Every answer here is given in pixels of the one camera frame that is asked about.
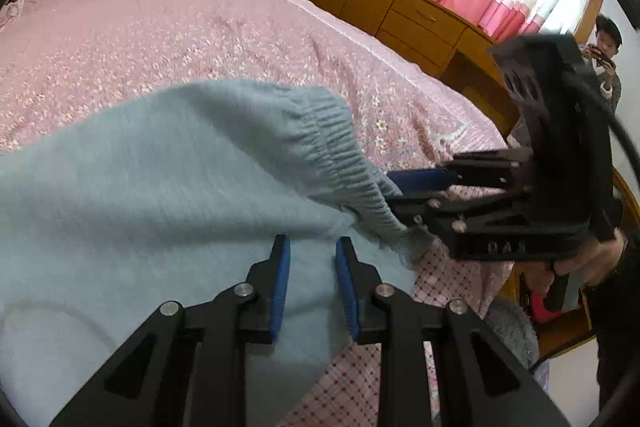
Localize grey fluffy cloth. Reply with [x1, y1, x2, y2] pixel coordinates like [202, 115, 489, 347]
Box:
[482, 297, 538, 370]

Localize pink floral bedspread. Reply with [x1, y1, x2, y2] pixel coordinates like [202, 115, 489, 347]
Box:
[0, 0, 523, 427]

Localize person's right hand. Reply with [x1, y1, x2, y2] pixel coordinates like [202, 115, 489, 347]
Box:
[551, 229, 628, 289]

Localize wooden cabinet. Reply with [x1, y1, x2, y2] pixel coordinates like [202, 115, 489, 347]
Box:
[290, 0, 521, 132]

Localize light grey pants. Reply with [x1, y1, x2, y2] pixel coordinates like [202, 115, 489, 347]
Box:
[0, 79, 436, 413]

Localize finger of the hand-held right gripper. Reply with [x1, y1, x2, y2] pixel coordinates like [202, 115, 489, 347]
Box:
[386, 192, 532, 234]
[386, 148, 534, 194]

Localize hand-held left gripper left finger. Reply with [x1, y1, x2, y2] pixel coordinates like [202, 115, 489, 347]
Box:
[50, 234, 292, 427]

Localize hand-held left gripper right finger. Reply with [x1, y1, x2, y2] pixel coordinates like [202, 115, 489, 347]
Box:
[335, 237, 571, 427]

